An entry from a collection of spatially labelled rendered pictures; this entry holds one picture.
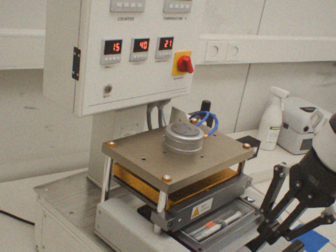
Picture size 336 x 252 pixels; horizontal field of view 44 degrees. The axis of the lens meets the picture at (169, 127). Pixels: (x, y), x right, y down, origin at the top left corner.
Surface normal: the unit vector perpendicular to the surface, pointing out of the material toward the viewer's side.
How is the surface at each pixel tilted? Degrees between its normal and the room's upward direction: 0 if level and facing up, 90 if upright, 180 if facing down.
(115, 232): 90
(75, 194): 0
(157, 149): 0
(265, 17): 90
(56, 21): 90
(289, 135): 91
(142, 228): 0
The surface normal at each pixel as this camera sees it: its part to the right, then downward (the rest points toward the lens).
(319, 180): -0.48, 0.36
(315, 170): -0.73, 0.13
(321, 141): -0.92, -0.15
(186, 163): 0.15, -0.91
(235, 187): 0.72, 0.37
